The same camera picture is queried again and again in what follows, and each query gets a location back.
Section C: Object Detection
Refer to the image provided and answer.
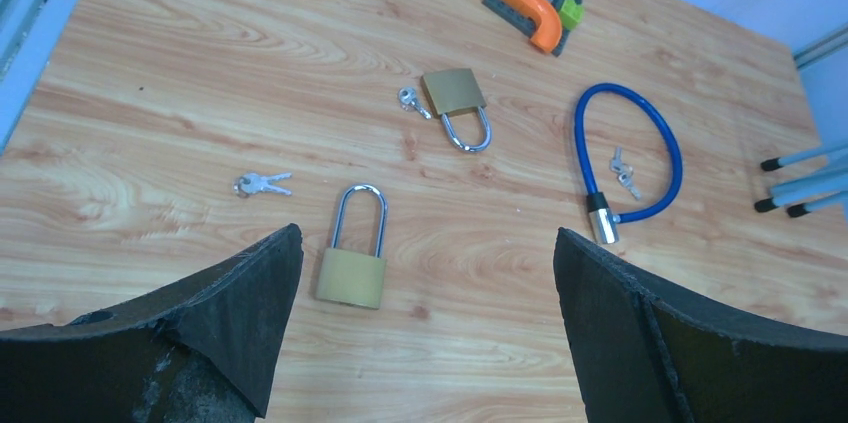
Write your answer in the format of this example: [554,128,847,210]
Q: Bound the blue cable lock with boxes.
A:
[573,83,684,245]

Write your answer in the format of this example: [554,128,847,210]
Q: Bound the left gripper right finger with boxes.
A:
[553,228,847,422]

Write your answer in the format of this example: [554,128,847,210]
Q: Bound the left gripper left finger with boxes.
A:
[1,224,304,422]

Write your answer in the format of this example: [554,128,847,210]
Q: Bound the large padlock silver key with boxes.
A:
[397,87,432,120]

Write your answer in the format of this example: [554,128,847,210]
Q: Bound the small brass padlock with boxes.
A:
[315,183,389,310]

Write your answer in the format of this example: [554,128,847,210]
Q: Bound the large brass padlock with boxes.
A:
[421,68,492,153]

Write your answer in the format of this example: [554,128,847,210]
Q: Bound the perforated metal music stand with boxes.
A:
[754,138,847,218]

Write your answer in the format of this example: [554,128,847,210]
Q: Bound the cable lock silver keys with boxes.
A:
[609,147,642,201]

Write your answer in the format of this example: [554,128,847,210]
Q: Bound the small silver key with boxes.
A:
[233,172,292,198]

